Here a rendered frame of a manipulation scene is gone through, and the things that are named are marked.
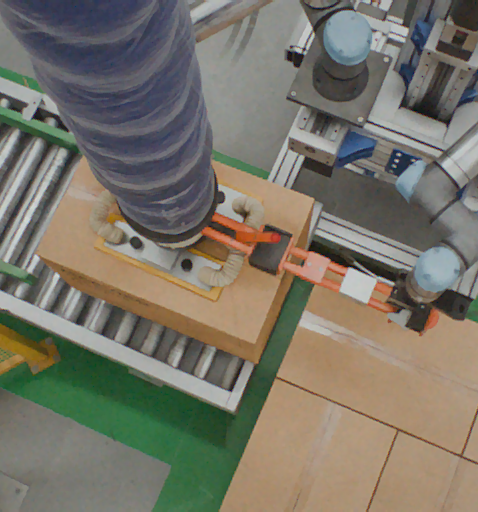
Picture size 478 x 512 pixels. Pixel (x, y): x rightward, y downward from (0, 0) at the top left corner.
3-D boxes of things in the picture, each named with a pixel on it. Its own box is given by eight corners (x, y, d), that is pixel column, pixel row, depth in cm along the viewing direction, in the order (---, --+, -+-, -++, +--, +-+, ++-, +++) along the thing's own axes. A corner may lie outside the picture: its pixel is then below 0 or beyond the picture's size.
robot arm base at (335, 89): (324, 43, 212) (327, 24, 203) (376, 63, 211) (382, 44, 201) (303, 89, 209) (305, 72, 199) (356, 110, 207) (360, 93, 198)
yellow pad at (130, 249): (93, 248, 196) (89, 243, 191) (111, 213, 198) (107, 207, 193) (216, 303, 191) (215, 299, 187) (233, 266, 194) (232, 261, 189)
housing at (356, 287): (336, 296, 180) (337, 292, 176) (347, 270, 182) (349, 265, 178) (364, 308, 180) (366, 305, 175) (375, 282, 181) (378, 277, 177)
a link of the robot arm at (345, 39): (331, 86, 198) (336, 59, 185) (310, 42, 202) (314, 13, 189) (374, 70, 199) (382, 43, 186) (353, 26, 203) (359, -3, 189)
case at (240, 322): (72, 288, 235) (34, 253, 196) (127, 171, 244) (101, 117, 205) (257, 364, 227) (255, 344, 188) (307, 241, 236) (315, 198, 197)
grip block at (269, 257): (245, 264, 183) (245, 258, 178) (262, 227, 185) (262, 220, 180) (278, 278, 182) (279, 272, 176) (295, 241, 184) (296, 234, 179)
